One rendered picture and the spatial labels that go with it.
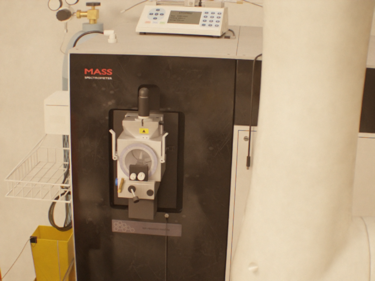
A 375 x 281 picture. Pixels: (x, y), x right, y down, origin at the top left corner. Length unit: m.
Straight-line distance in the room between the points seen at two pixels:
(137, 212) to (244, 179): 0.27
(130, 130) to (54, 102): 0.47
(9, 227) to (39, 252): 1.33
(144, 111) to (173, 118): 0.10
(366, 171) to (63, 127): 0.88
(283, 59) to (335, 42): 0.05
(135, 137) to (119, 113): 0.10
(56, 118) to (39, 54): 0.91
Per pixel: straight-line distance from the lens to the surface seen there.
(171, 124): 1.51
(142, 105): 1.44
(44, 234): 1.80
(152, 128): 1.44
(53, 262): 1.74
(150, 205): 1.50
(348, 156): 0.59
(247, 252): 0.64
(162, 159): 1.43
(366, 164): 1.54
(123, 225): 1.61
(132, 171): 1.44
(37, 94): 2.79
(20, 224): 3.03
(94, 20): 2.39
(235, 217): 1.57
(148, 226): 1.59
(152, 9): 1.85
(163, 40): 1.68
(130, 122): 1.45
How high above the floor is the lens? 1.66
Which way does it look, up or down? 17 degrees down
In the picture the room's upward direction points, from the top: 2 degrees clockwise
